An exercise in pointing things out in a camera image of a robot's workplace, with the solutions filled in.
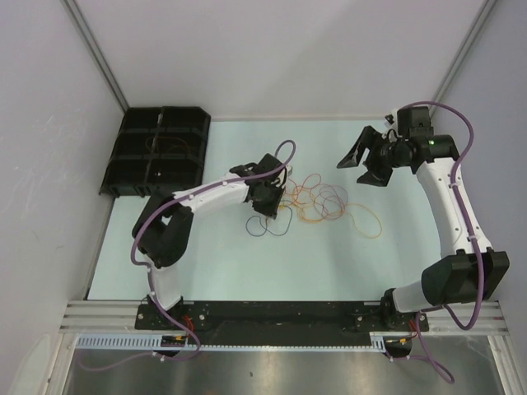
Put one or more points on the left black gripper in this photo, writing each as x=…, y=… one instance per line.
x=270, y=211

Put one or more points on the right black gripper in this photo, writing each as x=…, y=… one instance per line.
x=375, y=175

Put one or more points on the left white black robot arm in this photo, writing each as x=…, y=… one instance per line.
x=161, y=233

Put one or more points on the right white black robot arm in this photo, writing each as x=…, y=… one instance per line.
x=469, y=269

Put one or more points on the black compartment tray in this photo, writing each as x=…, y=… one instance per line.
x=157, y=148

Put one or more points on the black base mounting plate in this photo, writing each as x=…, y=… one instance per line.
x=290, y=323

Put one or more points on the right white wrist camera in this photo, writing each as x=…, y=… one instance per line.
x=391, y=133

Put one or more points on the white slotted cable duct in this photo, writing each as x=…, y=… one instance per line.
x=141, y=342

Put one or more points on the aluminium frame rail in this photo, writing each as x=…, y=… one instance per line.
x=115, y=316

